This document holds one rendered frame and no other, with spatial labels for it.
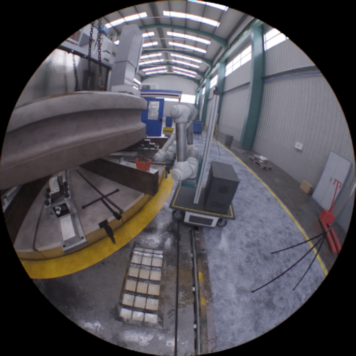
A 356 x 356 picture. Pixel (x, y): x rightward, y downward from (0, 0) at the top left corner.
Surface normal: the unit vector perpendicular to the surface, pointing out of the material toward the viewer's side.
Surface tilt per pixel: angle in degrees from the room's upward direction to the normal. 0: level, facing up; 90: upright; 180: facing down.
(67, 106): 90
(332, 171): 90
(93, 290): 0
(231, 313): 0
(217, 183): 90
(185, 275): 0
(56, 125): 90
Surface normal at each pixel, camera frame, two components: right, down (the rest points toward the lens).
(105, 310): 0.11, -0.87
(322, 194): -0.99, -0.11
